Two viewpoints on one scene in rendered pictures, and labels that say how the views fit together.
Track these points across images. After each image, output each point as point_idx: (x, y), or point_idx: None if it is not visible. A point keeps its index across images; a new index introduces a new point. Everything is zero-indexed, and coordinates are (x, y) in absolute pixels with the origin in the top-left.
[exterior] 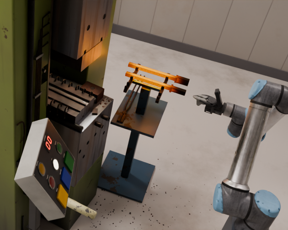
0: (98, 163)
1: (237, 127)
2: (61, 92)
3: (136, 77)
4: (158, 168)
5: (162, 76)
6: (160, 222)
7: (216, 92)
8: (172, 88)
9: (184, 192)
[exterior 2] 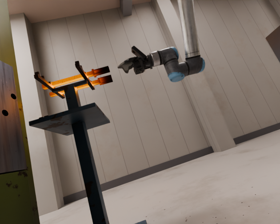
0: (15, 193)
1: (174, 61)
2: None
3: (54, 82)
4: (152, 221)
5: (86, 85)
6: None
7: (132, 46)
8: (94, 70)
9: (200, 216)
